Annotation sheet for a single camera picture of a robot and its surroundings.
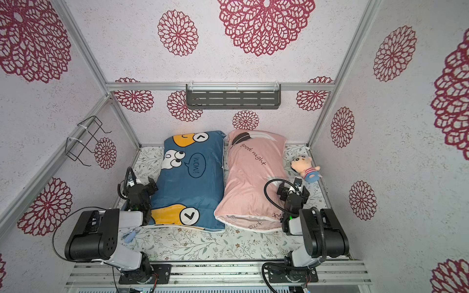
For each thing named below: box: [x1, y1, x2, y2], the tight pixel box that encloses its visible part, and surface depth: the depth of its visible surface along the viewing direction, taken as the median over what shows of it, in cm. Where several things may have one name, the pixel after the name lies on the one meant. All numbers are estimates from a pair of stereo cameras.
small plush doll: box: [290, 155, 323, 184], surface depth 103 cm
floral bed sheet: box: [120, 144, 328, 261], surface depth 84 cm
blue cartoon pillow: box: [151, 131, 226, 232], surface depth 94 cm
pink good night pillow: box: [214, 130, 288, 230], surface depth 89 cm
